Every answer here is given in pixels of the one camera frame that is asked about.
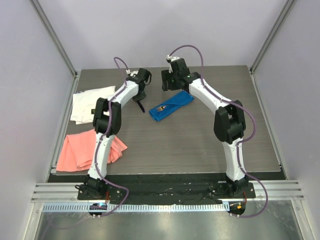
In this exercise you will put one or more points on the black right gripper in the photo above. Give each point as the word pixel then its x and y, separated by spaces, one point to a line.
pixel 166 76

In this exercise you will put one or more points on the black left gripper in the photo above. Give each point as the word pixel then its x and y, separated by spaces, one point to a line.
pixel 140 97

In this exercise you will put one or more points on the purple plastic knife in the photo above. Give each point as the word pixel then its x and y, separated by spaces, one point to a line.
pixel 141 106

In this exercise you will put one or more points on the green handled gold fork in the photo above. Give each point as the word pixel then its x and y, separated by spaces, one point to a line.
pixel 160 108

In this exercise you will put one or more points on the blue cloth napkin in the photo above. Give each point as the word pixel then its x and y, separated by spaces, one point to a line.
pixel 177 101

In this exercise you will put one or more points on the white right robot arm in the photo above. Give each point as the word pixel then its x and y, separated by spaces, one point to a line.
pixel 229 120

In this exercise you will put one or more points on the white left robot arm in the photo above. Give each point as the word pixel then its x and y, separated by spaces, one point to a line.
pixel 107 121

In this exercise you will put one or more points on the white folded cloth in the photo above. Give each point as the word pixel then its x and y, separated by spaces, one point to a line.
pixel 84 104

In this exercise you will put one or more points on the pink folded cloth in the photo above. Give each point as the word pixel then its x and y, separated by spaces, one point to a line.
pixel 78 151

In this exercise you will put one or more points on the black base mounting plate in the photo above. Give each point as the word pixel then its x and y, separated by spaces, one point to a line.
pixel 170 188

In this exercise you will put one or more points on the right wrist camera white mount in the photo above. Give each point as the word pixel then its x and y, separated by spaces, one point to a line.
pixel 171 59

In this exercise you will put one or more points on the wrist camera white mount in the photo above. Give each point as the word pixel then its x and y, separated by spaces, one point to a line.
pixel 171 59
pixel 131 73

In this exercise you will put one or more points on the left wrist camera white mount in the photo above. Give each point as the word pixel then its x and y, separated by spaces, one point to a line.
pixel 131 73

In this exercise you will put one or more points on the slotted cable duct rail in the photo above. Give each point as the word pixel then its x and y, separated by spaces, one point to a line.
pixel 95 207

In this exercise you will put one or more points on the left aluminium frame post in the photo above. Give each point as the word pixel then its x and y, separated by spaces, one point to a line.
pixel 53 36

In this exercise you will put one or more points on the aluminium frame post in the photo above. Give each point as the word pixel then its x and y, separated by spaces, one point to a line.
pixel 281 18
pixel 53 36

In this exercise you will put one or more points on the right aluminium frame post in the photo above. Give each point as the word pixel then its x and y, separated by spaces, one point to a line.
pixel 281 18

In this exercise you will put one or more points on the horizontal aluminium frame rail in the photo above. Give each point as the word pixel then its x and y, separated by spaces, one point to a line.
pixel 66 192

